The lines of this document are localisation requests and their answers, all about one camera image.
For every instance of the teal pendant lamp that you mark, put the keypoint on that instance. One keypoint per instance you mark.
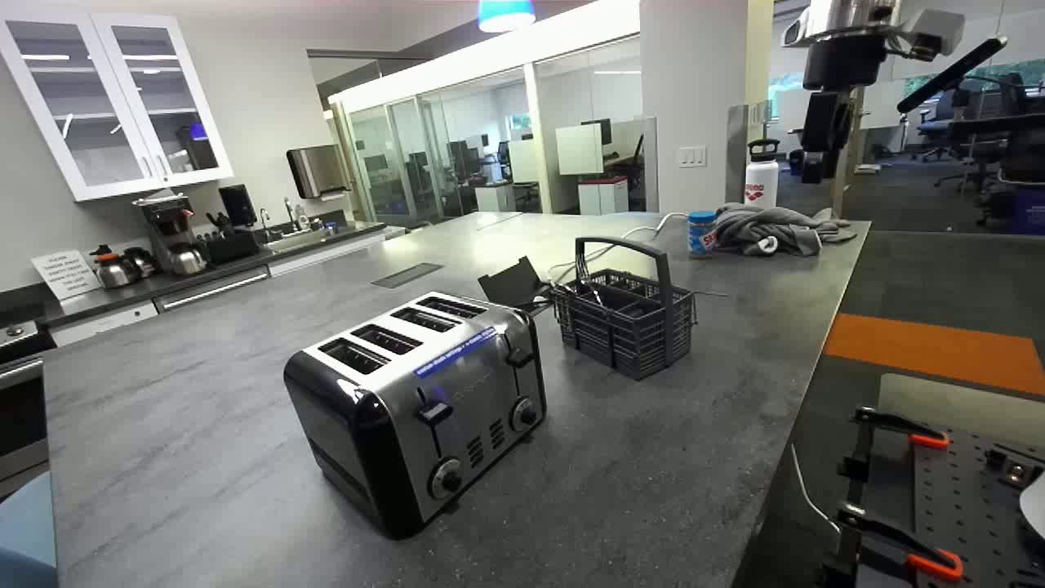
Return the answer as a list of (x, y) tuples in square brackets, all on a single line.
[(507, 16)]

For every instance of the white glass-door wall cabinet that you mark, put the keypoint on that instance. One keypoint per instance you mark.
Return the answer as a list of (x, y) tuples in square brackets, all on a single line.
[(110, 108)]

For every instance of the small black angled box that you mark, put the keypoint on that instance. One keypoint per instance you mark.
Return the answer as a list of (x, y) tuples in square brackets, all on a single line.
[(509, 285)]

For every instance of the black plastic crate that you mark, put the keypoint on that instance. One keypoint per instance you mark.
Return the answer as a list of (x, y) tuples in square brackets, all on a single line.
[(623, 327)]

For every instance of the blue wipes container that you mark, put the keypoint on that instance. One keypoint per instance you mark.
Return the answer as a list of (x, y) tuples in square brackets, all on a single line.
[(704, 234)]

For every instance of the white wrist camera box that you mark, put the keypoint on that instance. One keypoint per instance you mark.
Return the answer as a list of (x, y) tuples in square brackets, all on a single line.
[(936, 34)]

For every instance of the black drip coffee maker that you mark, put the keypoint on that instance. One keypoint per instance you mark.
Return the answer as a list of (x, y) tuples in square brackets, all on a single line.
[(173, 234)]

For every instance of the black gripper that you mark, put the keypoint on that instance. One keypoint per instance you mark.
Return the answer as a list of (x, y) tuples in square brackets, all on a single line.
[(844, 60)]

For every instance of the crumpled grey cloth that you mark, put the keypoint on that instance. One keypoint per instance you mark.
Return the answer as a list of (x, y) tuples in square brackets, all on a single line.
[(770, 230)]

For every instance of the white paper sign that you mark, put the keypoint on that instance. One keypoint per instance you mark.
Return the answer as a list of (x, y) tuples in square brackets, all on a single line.
[(66, 275)]

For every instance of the white wall switch plate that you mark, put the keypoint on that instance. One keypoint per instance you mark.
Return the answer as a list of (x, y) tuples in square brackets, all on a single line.
[(693, 158)]

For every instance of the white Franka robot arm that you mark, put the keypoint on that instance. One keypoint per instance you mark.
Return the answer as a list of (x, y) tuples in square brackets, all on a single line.
[(844, 17)]

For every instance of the black flat slanted bar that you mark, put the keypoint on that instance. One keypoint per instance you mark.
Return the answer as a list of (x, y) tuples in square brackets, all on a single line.
[(950, 74)]

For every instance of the silver metal fork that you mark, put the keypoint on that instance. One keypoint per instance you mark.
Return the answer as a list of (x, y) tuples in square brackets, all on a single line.
[(665, 222)]

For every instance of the small black countertop appliance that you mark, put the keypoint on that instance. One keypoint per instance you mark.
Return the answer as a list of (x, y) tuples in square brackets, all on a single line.
[(237, 204)]

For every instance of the white spray bottle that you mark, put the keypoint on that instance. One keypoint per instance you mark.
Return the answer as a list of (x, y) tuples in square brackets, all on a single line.
[(762, 180)]

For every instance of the glass office partition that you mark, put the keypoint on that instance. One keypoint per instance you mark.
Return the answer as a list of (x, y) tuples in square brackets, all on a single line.
[(477, 153)]

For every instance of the steel paper towel dispenser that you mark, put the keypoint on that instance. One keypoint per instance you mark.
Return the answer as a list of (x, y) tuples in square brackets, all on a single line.
[(317, 170)]

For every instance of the white base cabinet drawers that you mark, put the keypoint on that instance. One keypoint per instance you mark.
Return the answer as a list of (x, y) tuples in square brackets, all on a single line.
[(110, 325)]

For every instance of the stainless steel oven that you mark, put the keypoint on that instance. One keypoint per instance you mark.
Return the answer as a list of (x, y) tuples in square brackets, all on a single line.
[(20, 413)]

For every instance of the silver coffee carafe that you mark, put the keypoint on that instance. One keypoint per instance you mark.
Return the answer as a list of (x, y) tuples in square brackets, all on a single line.
[(140, 262), (112, 270)]

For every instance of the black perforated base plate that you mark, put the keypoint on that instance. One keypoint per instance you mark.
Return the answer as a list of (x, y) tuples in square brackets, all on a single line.
[(965, 511)]

